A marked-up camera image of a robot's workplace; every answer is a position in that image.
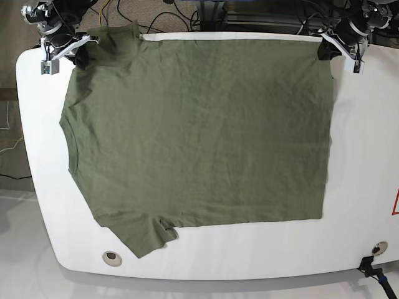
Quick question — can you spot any left table cable grommet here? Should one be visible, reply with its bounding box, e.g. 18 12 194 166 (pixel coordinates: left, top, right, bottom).
102 251 123 267

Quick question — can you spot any olive green T-shirt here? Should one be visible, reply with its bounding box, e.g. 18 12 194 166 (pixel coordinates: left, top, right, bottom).
60 23 334 258

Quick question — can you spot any red triangle sticker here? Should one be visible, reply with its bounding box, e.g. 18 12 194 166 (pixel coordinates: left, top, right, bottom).
392 190 399 216

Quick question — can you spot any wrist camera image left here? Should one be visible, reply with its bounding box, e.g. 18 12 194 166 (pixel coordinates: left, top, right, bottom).
41 59 60 75

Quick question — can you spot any table cable grommet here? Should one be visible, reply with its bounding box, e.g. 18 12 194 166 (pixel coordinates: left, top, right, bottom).
102 251 123 267
372 241 388 256

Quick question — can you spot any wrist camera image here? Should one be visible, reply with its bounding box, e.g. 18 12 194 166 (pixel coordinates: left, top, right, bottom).
353 59 365 75
41 59 60 75

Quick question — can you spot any aluminium frame stand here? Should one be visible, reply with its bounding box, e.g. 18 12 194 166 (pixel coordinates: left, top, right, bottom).
195 1 300 34

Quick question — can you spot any yellow cable on floor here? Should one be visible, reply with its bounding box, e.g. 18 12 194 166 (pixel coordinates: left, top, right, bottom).
97 0 110 31

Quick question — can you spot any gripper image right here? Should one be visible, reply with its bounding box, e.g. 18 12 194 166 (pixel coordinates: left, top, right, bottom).
317 20 371 61

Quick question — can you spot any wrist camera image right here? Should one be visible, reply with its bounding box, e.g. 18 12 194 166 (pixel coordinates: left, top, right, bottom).
353 59 365 75

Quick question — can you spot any black clamp with cable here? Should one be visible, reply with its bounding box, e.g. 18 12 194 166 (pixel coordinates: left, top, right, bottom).
357 256 398 299

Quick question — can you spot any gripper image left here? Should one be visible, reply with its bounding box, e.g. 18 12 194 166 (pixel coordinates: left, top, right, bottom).
40 32 99 69

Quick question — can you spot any right table cable grommet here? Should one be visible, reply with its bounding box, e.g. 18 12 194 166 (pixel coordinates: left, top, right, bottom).
372 241 388 256

